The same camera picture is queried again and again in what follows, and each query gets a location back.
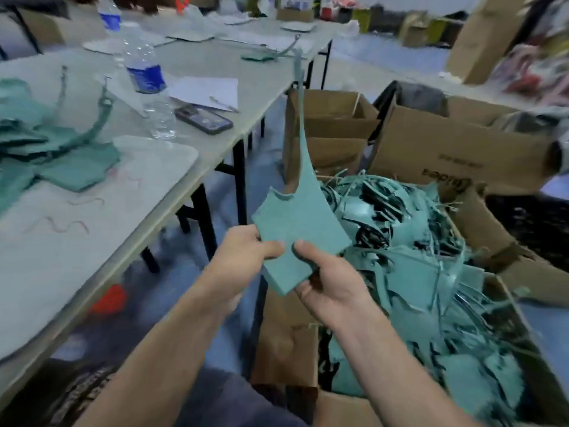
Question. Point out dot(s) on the box of green parts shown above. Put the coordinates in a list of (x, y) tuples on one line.
[(284, 338)]

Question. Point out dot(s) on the single green plastic part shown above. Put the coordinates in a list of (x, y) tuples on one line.
[(298, 218)]

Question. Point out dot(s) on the person's right hand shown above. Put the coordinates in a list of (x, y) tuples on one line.
[(333, 289)]

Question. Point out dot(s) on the person's left hand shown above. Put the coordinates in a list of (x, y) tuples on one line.
[(236, 262)]

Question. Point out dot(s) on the person's left forearm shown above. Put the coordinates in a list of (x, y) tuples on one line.
[(147, 369)]

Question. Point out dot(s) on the small cardboard box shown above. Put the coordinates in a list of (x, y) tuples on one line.
[(333, 129)]

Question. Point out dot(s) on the white paper sheet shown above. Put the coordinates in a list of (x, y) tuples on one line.
[(204, 91)]

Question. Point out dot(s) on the black metal table legs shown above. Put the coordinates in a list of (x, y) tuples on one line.
[(209, 209)]

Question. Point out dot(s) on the black smartphone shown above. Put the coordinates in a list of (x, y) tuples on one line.
[(204, 119)]

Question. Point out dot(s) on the tall plain cardboard box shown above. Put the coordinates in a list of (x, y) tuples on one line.
[(485, 31)]

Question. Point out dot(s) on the pile of green plastic parts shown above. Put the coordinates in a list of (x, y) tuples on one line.
[(53, 146)]

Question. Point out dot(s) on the dark grey jacket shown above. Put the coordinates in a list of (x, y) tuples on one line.
[(400, 95)]

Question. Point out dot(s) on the printed brown cardboard box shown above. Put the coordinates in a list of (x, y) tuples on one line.
[(462, 151)]

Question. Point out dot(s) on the box of black small parts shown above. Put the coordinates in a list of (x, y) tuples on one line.
[(529, 240)]

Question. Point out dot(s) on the person's right forearm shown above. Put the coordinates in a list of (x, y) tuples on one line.
[(396, 378)]

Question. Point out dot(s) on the clear blue-label water bottle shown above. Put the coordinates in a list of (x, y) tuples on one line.
[(109, 17), (147, 80)]

